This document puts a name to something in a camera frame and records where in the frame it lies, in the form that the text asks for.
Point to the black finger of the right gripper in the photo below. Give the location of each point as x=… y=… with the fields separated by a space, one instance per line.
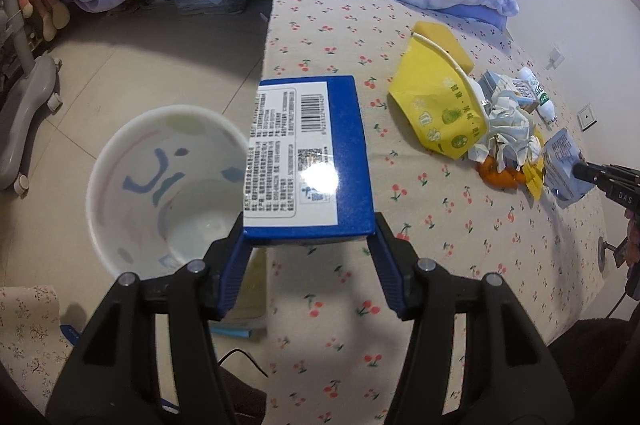
x=610 y=179

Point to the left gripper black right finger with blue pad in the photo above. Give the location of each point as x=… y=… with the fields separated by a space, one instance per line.
x=509 y=375

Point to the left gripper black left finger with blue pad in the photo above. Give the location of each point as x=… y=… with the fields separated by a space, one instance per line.
x=111 y=375

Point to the white paper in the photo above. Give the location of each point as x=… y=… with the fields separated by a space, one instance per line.
x=510 y=138

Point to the light blue milk carton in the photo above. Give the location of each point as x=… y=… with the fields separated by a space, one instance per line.
x=496 y=86

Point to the blue cardboard box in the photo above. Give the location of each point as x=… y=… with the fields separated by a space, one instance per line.
x=307 y=175

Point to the white plastic trash bin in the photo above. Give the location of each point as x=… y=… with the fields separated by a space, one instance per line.
x=166 y=185

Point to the floral fabric at left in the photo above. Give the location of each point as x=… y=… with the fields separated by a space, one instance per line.
x=33 y=347

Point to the yellow wrapper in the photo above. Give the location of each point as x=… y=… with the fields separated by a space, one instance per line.
x=533 y=167

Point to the small white yogurt bottle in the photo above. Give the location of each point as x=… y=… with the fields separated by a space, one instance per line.
x=545 y=106

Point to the orange peel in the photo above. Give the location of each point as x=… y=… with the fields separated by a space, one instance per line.
x=507 y=179

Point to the yellow sponge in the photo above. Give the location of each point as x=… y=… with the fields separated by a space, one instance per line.
x=444 y=38

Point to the grey chair base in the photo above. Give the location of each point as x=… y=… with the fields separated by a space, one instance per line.
x=35 y=88

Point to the wall socket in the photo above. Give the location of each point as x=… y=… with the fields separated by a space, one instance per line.
x=586 y=117

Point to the white wall plug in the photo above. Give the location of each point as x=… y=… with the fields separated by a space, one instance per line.
x=555 y=59

